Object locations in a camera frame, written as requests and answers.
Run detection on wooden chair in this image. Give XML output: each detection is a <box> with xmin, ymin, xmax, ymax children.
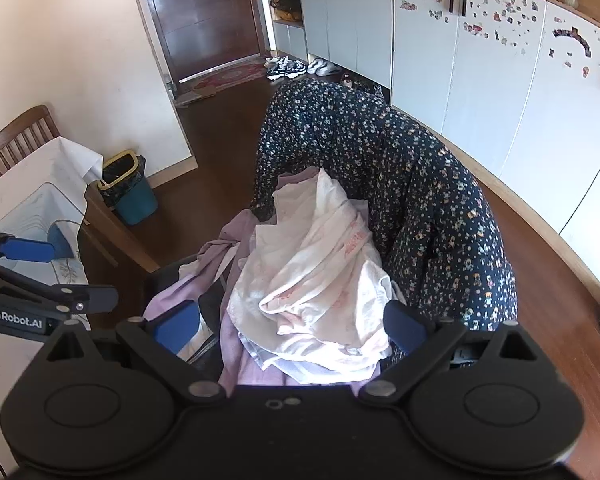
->
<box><xmin>0</xmin><ymin>105</ymin><xmax>63</xmax><ymax>181</ymax></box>

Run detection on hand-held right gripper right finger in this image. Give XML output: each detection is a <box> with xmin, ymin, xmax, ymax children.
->
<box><xmin>359</xmin><ymin>299</ymin><xmax>552</xmax><ymax>404</ymax></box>

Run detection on white pink-print garment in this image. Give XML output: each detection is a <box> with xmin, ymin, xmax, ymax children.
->
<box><xmin>227</xmin><ymin>167</ymin><xmax>407</xmax><ymax>386</ymax></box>

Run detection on brown wooden door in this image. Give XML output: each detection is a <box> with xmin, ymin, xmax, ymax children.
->
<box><xmin>139</xmin><ymin>0</ymin><xmax>266</xmax><ymax>84</ymax></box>

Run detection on white cabinet with handles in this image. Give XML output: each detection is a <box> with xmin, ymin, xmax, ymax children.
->
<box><xmin>295</xmin><ymin>0</ymin><xmax>394</xmax><ymax>107</ymax></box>

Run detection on red door mat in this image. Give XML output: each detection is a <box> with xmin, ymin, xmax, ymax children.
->
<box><xmin>180</xmin><ymin>57</ymin><xmax>281</xmax><ymax>94</ymax></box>

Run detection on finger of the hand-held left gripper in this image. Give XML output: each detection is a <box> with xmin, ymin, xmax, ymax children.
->
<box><xmin>0</xmin><ymin>225</ymin><xmax>52</xmax><ymax>264</ymax></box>
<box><xmin>0</xmin><ymin>261</ymin><xmax>120</xmax><ymax>316</ymax></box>

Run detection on pile of dark clothes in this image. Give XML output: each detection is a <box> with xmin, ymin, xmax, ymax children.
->
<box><xmin>250</xmin><ymin>78</ymin><xmax>519</xmax><ymax>334</ymax></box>

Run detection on white sticker-covered cabinet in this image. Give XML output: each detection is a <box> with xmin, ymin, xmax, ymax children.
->
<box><xmin>390</xmin><ymin>0</ymin><xmax>600</xmax><ymax>306</ymax></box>

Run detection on lavender garment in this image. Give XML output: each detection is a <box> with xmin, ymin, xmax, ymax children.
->
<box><xmin>142</xmin><ymin>167</ymin><xmax>381</xmax><ymax>401</ymax></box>

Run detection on teal trash bin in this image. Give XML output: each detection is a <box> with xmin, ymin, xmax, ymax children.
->
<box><xmin>96</xmin><ymin>149</ymin><xmax>159</xmax><ymax>226</ymax></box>

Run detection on low white cabinet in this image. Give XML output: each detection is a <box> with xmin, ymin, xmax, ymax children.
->
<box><xmin>272</xmin><ymin>20</ymin><xmax>309</xmax><ymax>62</ymax></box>

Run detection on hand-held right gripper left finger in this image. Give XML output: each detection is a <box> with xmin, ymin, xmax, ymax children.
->
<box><xmin>46</xmin><ymin>301</ymin><xmax>228</xmax><ymax>404</ymax></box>

